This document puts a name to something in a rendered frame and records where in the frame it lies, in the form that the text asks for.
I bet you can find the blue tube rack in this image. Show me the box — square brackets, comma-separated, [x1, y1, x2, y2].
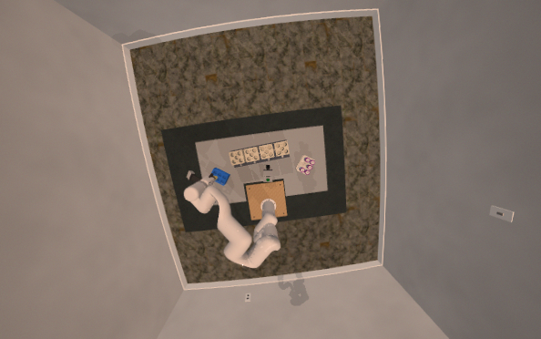
[211, 168, 230, 186]

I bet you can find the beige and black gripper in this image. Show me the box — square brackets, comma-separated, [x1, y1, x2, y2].
[200, 173, 216, 186]

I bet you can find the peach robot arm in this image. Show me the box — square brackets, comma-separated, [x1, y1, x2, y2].
[184, 170, 281, 268]

